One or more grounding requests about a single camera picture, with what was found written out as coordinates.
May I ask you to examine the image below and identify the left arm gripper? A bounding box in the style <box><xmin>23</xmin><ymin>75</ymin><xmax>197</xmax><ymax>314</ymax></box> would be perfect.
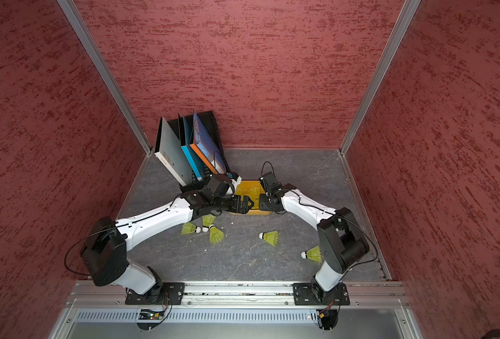
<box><xmin>212</xmin><ymin>194</ymin><xmax>254</xmax><ymax>216</ymax></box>

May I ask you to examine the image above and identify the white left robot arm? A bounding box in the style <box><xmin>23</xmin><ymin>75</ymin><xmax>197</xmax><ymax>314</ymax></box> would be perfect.
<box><xmin>80</xmin><ymin>189</ymin><xmax>254</xmax><ymax>305</ymax></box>

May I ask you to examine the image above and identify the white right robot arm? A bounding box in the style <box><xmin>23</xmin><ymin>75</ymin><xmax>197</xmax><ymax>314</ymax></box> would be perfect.
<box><xmin>260</xmin><ymin>172</ymin><xmax>371</xmax><ymax>303</ymax></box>

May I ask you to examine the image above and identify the yellow plastic storage box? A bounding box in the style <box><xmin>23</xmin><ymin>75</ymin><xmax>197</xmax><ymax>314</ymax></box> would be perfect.
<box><xmin>235</xmin><ymin>180</ymin><xmax>272</xmax><ymax>216</ymax></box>

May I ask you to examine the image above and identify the green shuttlecock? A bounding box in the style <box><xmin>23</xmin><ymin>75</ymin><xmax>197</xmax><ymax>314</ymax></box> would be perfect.
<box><xmin>209</xmin><ymin>226</ymin><xmax>224</xmax><ymax>244</ymax></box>
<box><xmin>258</xmin><ymin>230</ymin><xmax>280</xmax><ymax>247</ymax></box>
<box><xmin>201</xmin><ymin>215</ymin><xmax>217</xmax><ymax>233</ymax></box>
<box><xmin>181</xmin><ymin>223</ymin><xmax>202</xmax><ymax>235</ymax></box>

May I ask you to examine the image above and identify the teal book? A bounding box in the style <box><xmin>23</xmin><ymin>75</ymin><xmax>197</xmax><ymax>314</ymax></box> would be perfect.
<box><xmin>178</xmin><ymin>116</ymin><xmax>206</xmax><ymax>181</ymax></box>

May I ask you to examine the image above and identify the green shuttlecock eleventh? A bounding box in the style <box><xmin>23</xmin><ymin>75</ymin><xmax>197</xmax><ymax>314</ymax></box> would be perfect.
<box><xmin>301</xmin><ymin>246</ymin><xmax>323</xmax><ymax>264</ymax></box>

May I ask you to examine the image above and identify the orange blue book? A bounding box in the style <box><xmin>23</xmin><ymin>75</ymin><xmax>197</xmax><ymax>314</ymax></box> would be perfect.
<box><xmin>191</xmin><ymin>111</ymin><xmax>229</xmax><ymax>174</ymax></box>

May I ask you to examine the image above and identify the black mesh file organizer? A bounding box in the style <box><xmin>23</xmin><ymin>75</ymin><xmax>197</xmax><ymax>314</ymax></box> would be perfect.
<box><xmin>155</xmin><ymin>111</ymin><xmax>230</xmax><ymax>192</ymax></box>

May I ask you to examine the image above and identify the white grey book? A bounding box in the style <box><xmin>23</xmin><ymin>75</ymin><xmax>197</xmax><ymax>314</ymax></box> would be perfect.
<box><xmin>155</xmin><ymin>117</ymin><xmax>193</xmax><ymax>186</ymax></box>

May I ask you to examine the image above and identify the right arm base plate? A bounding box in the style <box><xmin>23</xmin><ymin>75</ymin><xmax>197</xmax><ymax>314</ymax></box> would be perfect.
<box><xmin>292</xmin><ymin>283</ymin><xmax>350</xmax><ymax>306</ymax></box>

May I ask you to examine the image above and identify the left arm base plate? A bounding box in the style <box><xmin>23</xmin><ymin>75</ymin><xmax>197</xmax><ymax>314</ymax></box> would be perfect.
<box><xmin>125</xmin><ymin>282</ymin><xmax>186</xmax><ymax>306</ymax></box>

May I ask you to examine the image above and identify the left aluminium corner post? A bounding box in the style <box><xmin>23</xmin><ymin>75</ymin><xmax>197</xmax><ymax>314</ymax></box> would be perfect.
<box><xmin>56</xmin><ymin>0</ymin><xmax>153</xmax><ymax>156</ymax></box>

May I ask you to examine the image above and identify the aluminium corner post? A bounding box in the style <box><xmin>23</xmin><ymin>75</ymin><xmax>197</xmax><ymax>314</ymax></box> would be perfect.
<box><xmin>338</xmin><ymin>0</ymin><xmax>422</xmax><ymax>155</ymax></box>
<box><xmin>56</xmin><ymin>0</ymin><xmax>153</xmax><ymax>156</ymax></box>

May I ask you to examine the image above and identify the right aluminium corner post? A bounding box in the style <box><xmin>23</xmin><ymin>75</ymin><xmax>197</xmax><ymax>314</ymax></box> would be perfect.
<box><xmin>338</xmin><ymin>0</ymin><xmax>422</xmax><ymax>155</ymax></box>

